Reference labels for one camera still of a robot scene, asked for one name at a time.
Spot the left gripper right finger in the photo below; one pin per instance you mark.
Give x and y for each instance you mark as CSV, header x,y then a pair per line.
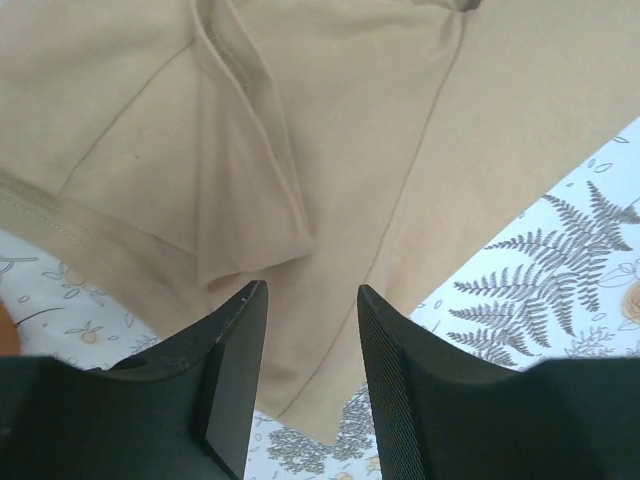
x,y
441,413

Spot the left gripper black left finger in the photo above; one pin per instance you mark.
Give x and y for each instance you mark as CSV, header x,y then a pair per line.
x,y
181,409

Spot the beige t-shirt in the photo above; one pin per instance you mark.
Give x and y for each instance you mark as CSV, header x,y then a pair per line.
x,y
169,152

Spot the floral patterned table mat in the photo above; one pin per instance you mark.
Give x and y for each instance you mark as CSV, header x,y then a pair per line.
x,y
561,281

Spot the orange plastic basket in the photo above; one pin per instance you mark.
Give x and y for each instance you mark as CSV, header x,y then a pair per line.
x,y
10,343

